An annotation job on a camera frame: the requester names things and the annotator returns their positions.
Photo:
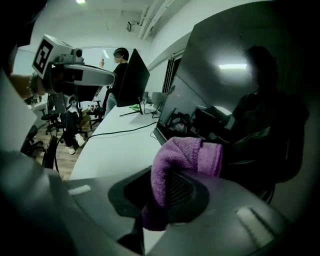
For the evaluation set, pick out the slim black monitor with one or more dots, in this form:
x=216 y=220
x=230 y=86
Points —
x=133 y=80

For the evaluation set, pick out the white window blind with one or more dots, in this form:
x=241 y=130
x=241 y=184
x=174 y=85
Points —
x=95 y=56

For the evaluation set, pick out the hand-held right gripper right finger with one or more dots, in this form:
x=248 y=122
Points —
x=220 y=212

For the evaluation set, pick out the dark desk divider panel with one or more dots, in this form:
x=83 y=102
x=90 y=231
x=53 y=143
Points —
x=160 y=100

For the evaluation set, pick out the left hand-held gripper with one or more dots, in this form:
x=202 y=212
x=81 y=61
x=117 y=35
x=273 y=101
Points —
x=43 y=55

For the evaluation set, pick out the wide black monitor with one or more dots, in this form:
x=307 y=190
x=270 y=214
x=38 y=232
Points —
x=212 y=87

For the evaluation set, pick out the dark glass doorway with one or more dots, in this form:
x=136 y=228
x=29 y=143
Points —
x=167 y=75

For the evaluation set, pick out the small white wall box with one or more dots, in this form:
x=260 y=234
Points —
x=132 y=25

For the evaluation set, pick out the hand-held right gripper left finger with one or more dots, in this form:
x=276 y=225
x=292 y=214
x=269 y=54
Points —
x=95 y=200

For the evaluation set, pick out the long ceiling light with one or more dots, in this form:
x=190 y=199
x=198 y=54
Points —
x=80 y=1

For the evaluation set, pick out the purple cloth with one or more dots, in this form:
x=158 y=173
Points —
x=175 y=155

